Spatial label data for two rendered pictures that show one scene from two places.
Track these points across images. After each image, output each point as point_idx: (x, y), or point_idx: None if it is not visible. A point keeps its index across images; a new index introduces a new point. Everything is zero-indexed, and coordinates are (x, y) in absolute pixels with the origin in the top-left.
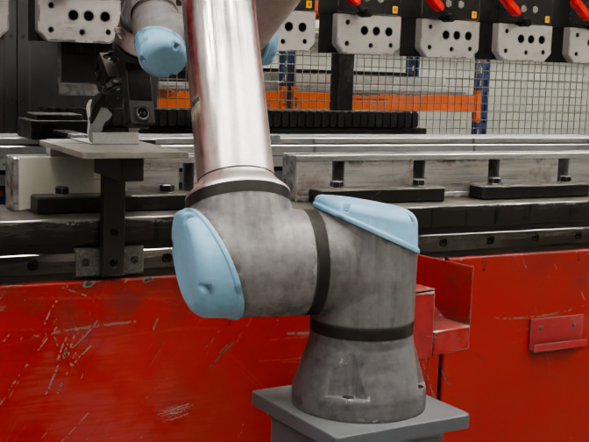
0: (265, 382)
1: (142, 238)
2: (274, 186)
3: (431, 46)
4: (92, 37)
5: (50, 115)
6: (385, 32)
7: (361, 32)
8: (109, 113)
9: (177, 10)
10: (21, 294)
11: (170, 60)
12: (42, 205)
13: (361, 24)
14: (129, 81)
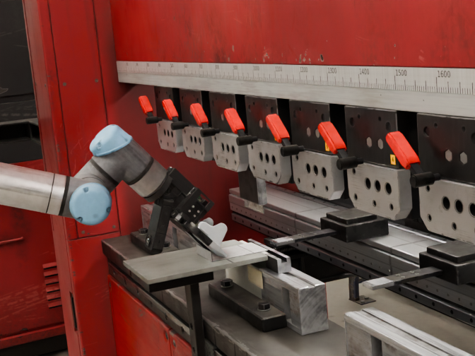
0: None
1: (210, 339)
2: None
3: (431, 216)
4: (230, 165)
5: (331, 215)
6: (384, 189)
7: (365, 186)
8: (187, 232)
9: (100, 168)
10: (182, 347)
11: None
12: (209, 289)
13: (364, 176)
14: (152, 213)
